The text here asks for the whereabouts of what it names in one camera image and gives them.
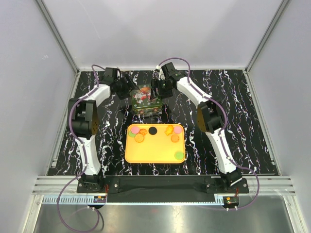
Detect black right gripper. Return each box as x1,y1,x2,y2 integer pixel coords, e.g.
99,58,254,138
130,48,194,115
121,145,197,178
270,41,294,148
150,79,173,101

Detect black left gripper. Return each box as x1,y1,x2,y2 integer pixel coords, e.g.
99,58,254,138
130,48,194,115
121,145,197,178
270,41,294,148
114,73,139,100

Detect gold tin lid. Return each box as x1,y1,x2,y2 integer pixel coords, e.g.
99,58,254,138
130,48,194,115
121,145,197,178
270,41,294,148
131,84,163,111

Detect green christmas cookie tin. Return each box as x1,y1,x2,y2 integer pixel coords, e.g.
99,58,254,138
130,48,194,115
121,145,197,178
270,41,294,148
132,103,163,117

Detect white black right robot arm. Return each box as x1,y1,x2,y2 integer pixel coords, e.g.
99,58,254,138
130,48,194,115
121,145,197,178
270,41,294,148
150,62,242,193

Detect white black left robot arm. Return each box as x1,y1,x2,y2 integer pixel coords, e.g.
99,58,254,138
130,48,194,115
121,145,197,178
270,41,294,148
67,65,138,193

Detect black sandwich cookie upper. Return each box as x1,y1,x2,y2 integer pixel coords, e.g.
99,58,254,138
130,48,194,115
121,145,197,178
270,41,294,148
148,127,157,135

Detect yellow chick cookie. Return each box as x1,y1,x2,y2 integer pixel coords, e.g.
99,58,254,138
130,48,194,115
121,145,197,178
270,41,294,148
165,125,174,136

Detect orange flower cookie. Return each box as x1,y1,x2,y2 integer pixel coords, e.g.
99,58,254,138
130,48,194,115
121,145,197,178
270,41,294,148
139,129,148,136

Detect pink sandwich cookie left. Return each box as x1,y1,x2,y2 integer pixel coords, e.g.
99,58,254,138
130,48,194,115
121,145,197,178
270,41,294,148
131,126,140,134

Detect pink sandwich cookie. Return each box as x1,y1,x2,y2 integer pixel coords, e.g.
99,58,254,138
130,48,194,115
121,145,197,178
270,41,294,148
131,126,140,134
173,125,183,134

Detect pink sandwich cookie right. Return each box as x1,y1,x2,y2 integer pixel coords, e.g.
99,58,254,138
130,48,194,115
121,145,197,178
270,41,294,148
173,125,183,134

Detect tan round biscuit left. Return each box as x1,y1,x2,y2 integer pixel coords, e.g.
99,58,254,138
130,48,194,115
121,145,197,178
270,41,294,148
135,133,144,143

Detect orange shell cookie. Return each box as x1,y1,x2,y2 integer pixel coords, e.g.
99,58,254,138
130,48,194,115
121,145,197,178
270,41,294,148
171,134,180,143

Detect yellow plastic tray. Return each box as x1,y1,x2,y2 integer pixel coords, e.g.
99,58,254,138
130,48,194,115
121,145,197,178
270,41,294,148
125,124,186,164

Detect green sandwich cookie right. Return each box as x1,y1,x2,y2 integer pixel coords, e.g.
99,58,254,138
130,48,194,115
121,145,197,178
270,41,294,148
174,151,184,160

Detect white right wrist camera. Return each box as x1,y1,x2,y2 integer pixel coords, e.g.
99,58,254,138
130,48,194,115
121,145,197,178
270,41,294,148
154,65,165,80

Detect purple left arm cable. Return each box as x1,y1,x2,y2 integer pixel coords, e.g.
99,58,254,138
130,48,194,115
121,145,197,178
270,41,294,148
55,64,105,232

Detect aluminium frame rail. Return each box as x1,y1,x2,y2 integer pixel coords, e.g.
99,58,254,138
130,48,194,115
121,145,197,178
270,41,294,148
32,176,295,205

